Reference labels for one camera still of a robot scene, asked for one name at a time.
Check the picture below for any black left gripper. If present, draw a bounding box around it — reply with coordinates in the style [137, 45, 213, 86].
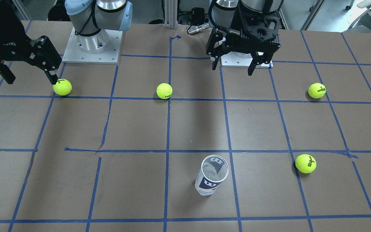
[206, 3, 281, 76]

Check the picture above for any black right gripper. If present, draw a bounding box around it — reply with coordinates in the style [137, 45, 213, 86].
[0, 0, 61, 85]

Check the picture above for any clear tennis ball can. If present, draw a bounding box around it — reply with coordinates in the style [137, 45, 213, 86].
[195, 154, 230, 196]

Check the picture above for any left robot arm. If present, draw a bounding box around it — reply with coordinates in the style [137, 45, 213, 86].
[206, 0, 283, 75]

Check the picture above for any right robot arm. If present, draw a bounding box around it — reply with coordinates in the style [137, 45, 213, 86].
[0, 0, 133, 85]

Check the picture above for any tennis ball near base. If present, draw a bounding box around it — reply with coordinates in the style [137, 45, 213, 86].
[53, 78, 72, 96]
[308, 83, 326, 99]

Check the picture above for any tennis ball centre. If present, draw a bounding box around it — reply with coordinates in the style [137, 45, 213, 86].
[156, 83, 173, 100]

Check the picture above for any tennis ball front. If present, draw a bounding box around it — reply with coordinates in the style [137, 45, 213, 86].
[295, 154, 317, 174]

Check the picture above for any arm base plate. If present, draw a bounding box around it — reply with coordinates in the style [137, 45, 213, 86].
[62, 28, 123, 65]
[220, 52, 273, 69]

